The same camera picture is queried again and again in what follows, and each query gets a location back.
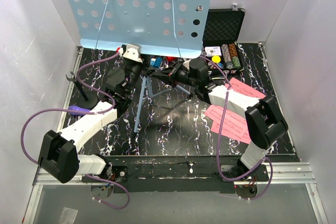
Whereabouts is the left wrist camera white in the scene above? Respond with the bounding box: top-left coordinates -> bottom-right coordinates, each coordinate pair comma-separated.
122,44 -> 143,63

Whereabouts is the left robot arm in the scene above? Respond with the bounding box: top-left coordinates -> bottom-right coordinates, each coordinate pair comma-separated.
38,55 -> 143,183

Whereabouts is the blue toy brick block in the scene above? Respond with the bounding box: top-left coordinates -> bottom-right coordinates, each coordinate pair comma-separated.
150,57 -> 163,69

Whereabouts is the white card deck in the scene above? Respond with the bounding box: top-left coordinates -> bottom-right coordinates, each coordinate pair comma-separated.
204,46 -> 222,57

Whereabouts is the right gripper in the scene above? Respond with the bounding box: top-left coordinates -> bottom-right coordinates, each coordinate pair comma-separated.
152,60 -> 197,89

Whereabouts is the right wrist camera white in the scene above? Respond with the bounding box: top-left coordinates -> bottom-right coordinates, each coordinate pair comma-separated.
183,60 -> 191,70

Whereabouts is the black microphone stand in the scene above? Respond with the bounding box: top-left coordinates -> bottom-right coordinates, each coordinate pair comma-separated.
66,71 -> 99,110

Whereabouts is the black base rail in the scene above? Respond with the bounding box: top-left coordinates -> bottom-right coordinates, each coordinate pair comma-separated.
78,155 -> 266,195

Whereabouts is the black poker chip case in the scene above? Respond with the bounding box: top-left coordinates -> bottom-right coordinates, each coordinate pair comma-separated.
202,8 -> 245,74

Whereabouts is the light blue music stand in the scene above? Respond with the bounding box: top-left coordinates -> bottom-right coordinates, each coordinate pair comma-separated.
57,0 -> 217,133

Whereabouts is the yellow round chip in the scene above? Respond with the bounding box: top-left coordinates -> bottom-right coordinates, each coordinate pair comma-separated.
212,55 -> 221,63

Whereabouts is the pink sheet music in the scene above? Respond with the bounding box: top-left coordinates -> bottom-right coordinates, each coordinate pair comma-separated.
230,78 -> 266,99
205,105 -> 251,144

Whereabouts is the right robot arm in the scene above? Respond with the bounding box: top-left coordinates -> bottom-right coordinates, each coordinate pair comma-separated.
150,57 -> 288,181

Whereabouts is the purple toy microphone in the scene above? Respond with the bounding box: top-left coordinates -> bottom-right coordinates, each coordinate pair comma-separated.
68,105 -> 91,116

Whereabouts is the red toy brick block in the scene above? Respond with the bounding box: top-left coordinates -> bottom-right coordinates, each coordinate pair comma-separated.
165,57 -> 176,62

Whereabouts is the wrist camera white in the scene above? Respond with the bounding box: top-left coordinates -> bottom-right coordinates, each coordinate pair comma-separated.
183,60 -> 191,70
122,44 -> 143,63

